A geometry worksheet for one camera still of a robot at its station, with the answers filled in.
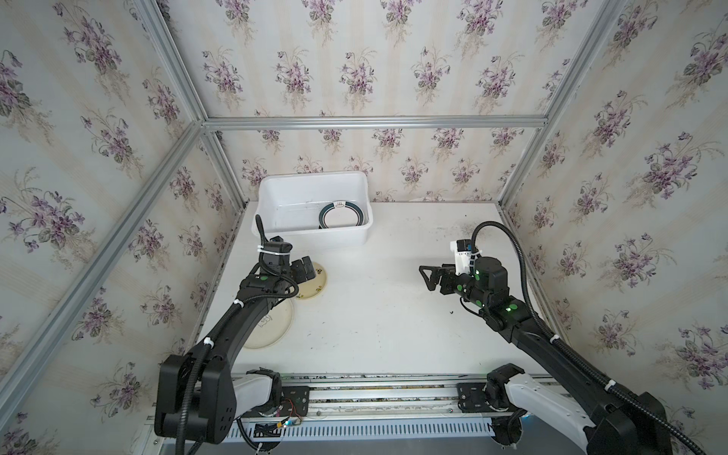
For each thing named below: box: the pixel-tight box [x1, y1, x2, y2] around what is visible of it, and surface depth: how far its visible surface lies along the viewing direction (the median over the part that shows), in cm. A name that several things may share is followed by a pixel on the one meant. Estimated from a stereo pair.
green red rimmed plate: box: [319, 200, 364, 229], surface depth 113 cm
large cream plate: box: [243, 298, 295, 349], surface depth 88 cm
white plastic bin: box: [251, 170, 374, 249], surface depth 114 cm
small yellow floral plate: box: [295, 261, 328, 300], surface depth 96 cm
